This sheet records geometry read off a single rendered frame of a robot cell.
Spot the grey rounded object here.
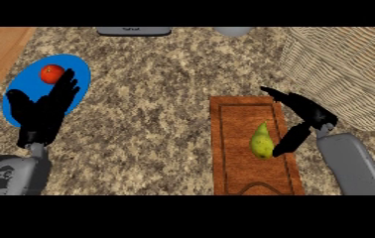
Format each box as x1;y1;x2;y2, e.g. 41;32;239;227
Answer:
213;27;253;38

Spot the dark grey flat appliance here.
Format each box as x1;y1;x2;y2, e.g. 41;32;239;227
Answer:
94;27;172;38

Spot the red tomato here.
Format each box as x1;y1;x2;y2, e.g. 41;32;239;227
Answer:
38;63;66;85

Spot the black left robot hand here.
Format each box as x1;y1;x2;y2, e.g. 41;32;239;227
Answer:
4;67;82;149

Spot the pale wooden board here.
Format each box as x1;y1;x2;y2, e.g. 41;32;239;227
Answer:
0;27;38;84

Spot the brown wooden cutting board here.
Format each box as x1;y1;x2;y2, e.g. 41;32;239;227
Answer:
209;95;305;196

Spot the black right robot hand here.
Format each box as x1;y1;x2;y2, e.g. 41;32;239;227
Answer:
259;85;339;159

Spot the green pear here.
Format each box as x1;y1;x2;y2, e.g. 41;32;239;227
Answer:
249;121;277;161

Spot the blue oval plate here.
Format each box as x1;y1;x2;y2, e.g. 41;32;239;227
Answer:
1;54;92;128

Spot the beige wicker basket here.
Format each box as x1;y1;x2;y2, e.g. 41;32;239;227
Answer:
278;27;375;132

